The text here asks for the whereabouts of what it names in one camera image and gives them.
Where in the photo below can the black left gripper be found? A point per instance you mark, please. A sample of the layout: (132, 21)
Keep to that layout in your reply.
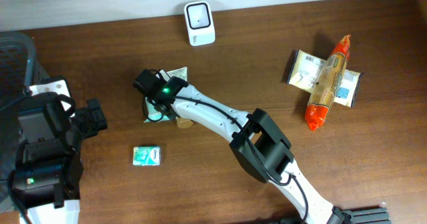
(101, 119)

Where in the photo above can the teal pocket tissue pack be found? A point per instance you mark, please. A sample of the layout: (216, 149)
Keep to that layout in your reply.
(147, 156)

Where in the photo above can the teal wet wipes pack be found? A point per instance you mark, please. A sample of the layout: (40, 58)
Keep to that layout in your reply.
(152, 115)

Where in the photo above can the white floral cream tube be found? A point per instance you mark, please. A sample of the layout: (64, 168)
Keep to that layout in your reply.
(181, 122)

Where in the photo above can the grey plastic mesh basket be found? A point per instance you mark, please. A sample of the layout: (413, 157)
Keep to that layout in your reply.
(19, 70)

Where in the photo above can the white blue noodle bag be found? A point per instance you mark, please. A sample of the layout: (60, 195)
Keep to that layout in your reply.
(305, 70)

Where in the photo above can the orange spaghetti packet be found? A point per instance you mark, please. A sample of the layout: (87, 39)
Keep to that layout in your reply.
(327, 83)

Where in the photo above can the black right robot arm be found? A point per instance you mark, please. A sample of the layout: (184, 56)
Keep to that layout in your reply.
(258, 144)

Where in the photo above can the black aluminium arm base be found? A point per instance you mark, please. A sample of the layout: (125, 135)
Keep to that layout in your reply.
(362, 216)

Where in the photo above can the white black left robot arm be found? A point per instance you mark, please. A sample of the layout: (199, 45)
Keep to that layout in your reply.
(41, 164)

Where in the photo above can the white barcode scanner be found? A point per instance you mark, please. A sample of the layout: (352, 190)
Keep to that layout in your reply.
(199, 23)

